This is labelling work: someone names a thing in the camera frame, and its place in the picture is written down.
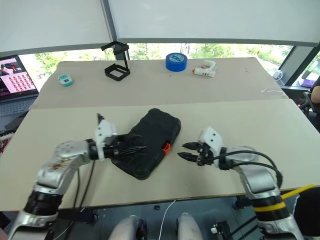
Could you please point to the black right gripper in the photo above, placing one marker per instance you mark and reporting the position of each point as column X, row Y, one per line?
column 206, row 156

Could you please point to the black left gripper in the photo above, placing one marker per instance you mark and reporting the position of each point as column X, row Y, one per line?
column 111, row 150

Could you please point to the black plastic tool case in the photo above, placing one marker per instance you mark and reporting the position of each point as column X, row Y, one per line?
column 152, row 130

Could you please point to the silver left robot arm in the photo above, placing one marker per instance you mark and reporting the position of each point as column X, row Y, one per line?
column 57, row 165

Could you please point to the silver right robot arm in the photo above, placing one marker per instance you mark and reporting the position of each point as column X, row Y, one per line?
column 260, row 180

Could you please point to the small black floor piece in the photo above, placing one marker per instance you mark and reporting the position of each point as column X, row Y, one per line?
column 157, row 207

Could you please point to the silver rounded robot leg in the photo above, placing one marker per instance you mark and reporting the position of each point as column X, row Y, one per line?
column 126, row 228
column 188, row 227

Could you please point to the white glue gun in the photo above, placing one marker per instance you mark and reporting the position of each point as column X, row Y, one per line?
column 205, row 72

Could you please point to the black white connector block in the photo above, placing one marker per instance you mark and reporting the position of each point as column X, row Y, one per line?
column 221, row 227

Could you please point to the teal white digital timer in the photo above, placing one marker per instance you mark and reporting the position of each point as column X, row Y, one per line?
column 66, row 80

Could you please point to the blue tape roll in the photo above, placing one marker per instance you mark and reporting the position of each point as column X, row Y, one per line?
column 176, row 62

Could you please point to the white charger plug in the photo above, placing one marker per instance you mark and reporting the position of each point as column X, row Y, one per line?
column 278, row 75

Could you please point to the open grey laptop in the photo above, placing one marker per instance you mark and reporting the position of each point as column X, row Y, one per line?
column 15, row 80

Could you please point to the purple object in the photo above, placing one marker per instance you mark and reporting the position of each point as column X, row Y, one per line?
column 308, row 82

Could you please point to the person in dark clothes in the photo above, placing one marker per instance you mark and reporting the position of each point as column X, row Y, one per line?
column 316, row 97

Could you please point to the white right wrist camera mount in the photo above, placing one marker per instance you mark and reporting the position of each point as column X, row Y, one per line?
column 212, row 137

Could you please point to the black square frame stand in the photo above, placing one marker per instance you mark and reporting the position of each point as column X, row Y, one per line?
column 117, row 72

